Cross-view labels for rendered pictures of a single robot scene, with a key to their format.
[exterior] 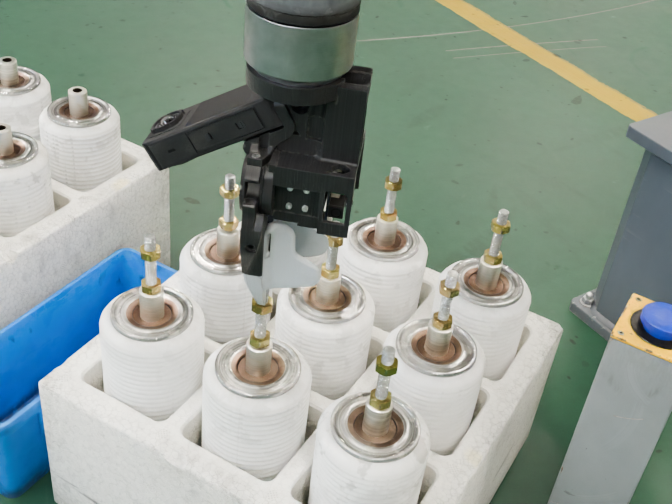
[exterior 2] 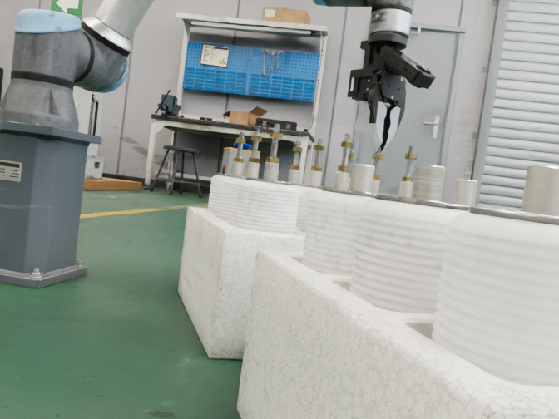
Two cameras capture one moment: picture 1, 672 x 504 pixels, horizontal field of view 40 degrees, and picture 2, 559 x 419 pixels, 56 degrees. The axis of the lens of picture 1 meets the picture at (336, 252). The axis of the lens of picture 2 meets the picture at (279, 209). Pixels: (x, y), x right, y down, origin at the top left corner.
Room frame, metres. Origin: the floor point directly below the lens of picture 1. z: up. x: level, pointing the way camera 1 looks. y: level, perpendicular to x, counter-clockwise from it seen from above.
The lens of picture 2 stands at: (1.39, 0.65, 0.25)
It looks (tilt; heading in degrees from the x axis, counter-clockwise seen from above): 3 degrees down; 226
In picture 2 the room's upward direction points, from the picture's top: 7 degrees clockwise
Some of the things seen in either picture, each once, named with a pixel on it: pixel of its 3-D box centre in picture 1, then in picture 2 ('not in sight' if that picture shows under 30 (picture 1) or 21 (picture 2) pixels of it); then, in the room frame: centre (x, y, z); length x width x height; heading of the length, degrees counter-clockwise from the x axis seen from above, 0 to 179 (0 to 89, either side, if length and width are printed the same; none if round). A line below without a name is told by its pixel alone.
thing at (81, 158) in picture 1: (84, 174); (347, 286); (0.98, 0.33, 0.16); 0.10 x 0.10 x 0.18
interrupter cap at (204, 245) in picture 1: (227, 251); not in sight; (0.74, 0.11, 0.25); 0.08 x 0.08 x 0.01
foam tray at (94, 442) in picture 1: (313, 412); (302, 275); (0.69, 0.00, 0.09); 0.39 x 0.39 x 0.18; 64
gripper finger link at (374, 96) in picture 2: not in sight; (378, 101); (0.60, 0.06, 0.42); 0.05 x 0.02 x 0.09; 176
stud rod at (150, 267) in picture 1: (150, 270); (409, 169); (0.63, 0.16, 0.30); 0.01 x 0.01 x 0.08
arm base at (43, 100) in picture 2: not in sight; (40, 102); (1.01, -0.47, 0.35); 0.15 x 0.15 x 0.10
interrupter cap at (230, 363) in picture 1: (258, 367); not in sight; (0.58, 0.06, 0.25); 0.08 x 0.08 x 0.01
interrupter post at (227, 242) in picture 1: (228, 241); (341, 183); (0.74, 0.11, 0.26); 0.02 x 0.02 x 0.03
